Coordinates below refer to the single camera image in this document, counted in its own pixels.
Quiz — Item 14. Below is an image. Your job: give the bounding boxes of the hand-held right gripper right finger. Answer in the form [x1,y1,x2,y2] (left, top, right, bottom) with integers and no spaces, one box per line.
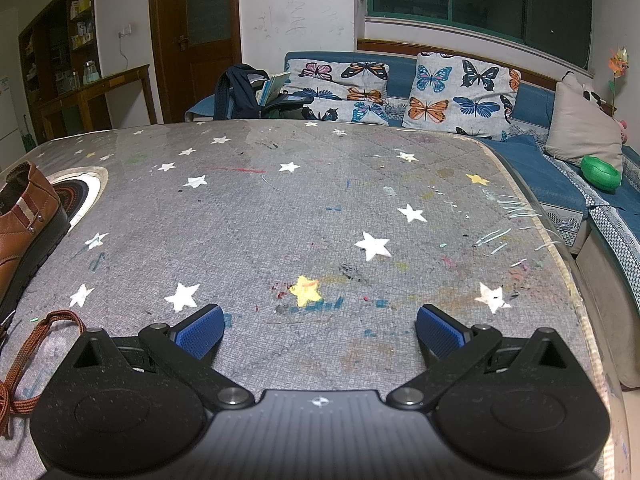
[387,304,588,411]

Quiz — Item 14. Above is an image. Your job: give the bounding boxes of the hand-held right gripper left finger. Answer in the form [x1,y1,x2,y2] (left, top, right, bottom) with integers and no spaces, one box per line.
[55,304,256,411]

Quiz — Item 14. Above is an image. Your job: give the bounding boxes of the brown shoelace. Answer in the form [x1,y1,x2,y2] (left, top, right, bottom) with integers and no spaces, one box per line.
[0,310,86,438]

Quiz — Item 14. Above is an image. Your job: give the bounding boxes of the brown leather shoe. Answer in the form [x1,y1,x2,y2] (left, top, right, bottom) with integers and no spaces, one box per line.
[0,161,70,318]

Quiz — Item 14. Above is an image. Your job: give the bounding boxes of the grey star-printed tablecloth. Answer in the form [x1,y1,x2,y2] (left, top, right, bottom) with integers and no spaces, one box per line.
[0,119,601,480]

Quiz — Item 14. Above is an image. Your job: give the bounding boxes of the blue sofa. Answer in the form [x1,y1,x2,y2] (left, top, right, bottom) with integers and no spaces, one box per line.
[184,50,640,391]

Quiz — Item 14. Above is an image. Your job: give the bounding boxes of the green plastic toy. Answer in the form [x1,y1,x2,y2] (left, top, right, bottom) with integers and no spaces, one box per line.
[580,156,622,192]

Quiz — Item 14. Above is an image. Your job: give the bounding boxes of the butterfly-print pillow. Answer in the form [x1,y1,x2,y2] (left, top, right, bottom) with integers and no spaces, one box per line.
[295,87,391,127]
[409,51,522,142]
[284,58,390,103]

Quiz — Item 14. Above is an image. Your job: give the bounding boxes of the navy backpack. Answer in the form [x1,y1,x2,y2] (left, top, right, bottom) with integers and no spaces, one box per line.
[214,63,313,121]

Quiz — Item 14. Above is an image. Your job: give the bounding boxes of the brown wooden door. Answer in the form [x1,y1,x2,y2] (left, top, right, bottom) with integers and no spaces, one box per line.
[147,0,242,123]

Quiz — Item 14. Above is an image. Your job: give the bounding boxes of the beige cushion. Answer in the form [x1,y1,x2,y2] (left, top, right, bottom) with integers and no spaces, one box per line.
[545,72,626,175]

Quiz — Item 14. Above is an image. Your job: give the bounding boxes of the light blue book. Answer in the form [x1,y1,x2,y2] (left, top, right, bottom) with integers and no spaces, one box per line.
[257,71,292,107]

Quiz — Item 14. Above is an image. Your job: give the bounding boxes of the green broom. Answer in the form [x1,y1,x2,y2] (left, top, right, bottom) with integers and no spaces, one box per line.
[19,115,37,150]

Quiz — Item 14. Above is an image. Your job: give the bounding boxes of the wooden side table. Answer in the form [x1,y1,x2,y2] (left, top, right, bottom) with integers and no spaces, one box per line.
[40,64,160,142]

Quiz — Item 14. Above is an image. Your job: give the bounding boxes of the white refrigerator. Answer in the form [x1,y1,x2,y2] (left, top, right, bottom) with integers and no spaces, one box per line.
[0,76,23,161]

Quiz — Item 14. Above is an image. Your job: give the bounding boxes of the colourful paper pinwheel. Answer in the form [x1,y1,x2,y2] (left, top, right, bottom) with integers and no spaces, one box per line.
[607,46,632,113]

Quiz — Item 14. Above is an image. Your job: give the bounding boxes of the dark wooden shelf cabinet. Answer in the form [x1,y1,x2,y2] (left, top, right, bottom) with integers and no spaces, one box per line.
[19,0,101,141]

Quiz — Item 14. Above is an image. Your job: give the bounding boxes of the green-framed window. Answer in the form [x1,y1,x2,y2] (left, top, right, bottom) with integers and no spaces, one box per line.
[366,0,593,68]

